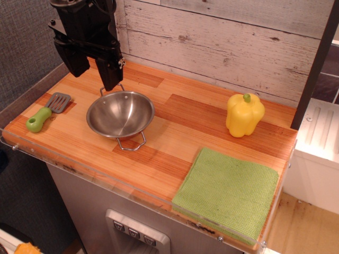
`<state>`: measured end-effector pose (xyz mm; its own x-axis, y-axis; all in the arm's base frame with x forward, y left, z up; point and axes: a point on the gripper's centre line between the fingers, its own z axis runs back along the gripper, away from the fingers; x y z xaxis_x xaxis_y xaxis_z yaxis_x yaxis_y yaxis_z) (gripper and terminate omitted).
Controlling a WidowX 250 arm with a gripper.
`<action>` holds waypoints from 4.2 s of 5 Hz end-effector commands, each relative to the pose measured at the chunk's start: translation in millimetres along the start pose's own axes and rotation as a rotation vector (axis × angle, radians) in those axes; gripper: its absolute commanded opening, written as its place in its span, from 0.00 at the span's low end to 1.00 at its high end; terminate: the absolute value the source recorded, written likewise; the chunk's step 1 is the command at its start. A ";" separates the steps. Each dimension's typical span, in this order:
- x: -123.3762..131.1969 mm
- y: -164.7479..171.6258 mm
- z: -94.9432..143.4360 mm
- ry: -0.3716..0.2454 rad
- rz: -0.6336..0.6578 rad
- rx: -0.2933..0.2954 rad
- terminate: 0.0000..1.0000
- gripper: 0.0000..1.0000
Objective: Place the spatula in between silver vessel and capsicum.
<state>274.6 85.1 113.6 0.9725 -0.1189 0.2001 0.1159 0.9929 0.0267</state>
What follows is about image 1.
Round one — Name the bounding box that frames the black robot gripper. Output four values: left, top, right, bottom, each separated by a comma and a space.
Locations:
50, 1, 124, 92

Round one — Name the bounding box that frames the green handled grey spatula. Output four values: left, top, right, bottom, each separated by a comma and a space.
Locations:
25, 92, 71, 133

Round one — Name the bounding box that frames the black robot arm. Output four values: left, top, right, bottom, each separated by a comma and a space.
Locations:
49, 1, 124, 91

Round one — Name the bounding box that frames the yellow toy bell pepper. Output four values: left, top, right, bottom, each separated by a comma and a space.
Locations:
226, 93, 265, 138

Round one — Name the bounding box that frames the silver toy dispenser panel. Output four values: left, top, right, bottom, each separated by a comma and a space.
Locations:
105, 209, 171, 253

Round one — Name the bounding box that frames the green knitted cloth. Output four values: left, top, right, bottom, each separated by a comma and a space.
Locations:
172, 148, 279, 246

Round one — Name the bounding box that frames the orange object bottom left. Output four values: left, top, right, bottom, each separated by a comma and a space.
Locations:
14, 243, 41, 254

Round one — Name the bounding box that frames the clear acrylic table guard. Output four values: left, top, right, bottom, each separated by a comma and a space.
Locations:
0, 39, 298, 251

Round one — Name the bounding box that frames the white toy sink unit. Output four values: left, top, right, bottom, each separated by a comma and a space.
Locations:
283, 99, 338, 213

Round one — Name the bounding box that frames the small steel bowl with handles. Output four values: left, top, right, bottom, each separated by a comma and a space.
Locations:
86, 84, 155, 151

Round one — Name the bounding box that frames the dark right shelf post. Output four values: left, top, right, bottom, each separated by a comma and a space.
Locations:
290, 0, 338, 130

